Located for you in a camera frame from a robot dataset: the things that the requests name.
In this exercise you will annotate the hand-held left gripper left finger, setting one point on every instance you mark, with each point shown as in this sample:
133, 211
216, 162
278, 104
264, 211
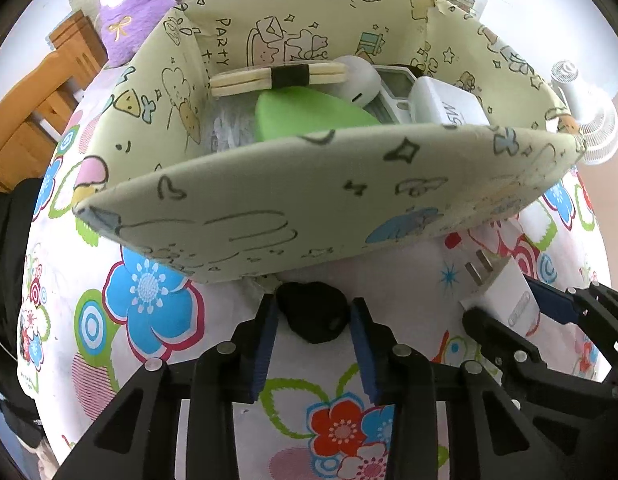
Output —
266, 350

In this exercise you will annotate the wooden chair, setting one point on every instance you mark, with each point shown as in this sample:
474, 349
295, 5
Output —
34, 110

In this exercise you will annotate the green oval case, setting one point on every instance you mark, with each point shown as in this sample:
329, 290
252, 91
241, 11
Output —
309, 112

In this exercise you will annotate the white charger box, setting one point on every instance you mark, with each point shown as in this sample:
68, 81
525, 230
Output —
446, 102

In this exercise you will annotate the small black object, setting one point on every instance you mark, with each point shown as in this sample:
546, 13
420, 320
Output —
314, 312

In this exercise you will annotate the floral tablecloth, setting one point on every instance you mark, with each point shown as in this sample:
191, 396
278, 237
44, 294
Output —
154, 360

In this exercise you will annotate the black clothing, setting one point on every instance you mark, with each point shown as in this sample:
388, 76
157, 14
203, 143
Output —
9, 285

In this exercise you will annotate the purple plush toy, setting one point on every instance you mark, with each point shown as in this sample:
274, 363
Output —
131, 15

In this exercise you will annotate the white floor fan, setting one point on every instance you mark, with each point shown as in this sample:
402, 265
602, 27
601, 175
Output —
591, 120

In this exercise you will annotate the clear plastic box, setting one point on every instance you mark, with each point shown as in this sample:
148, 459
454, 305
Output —
234, 127

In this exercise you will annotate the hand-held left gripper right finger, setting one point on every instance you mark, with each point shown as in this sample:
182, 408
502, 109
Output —
364, 350

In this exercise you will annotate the wooden sticks with black band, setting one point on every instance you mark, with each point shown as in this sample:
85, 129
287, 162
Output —
249, 80

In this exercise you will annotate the white remote control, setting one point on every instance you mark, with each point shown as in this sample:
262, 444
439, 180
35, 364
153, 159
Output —
396, 87

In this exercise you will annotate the white earbuds case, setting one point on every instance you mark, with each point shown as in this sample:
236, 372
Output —
361, 80

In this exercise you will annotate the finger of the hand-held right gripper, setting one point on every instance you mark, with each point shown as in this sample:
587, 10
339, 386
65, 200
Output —
499, 337
554, 300

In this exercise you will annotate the white charger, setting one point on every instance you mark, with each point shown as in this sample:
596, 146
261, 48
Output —
504, 295

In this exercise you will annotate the cartoon print storage box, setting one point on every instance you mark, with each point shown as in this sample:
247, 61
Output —
299, 195

